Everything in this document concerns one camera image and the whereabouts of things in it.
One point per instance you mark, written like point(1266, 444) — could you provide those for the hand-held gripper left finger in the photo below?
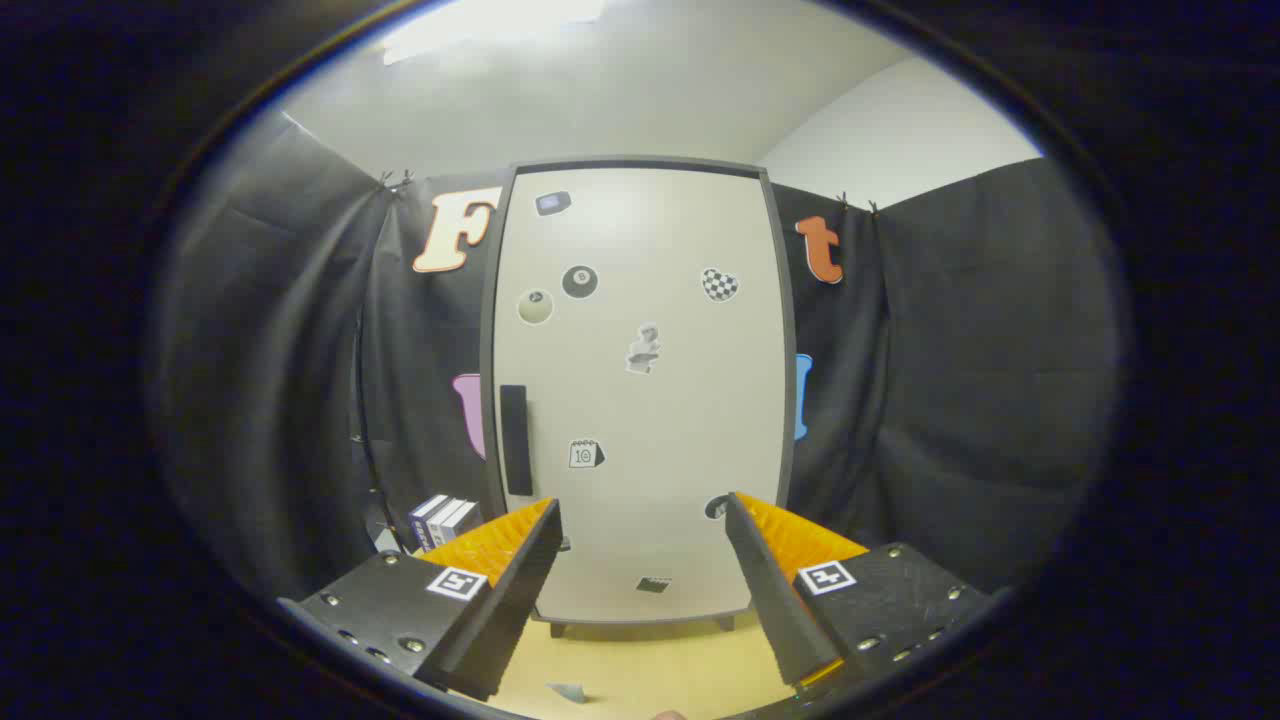
point(510, 610)

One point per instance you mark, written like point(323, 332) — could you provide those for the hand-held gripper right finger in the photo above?
point(775, 600)

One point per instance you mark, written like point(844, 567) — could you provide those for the blue and white tube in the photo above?
point(570, 691)

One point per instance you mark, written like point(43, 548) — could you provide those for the grey cabinet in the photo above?
point(487, 350)

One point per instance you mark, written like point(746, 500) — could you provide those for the black backdrop cloth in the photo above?
point(950, 380)

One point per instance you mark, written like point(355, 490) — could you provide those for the ceiling light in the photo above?
point(480, 25)

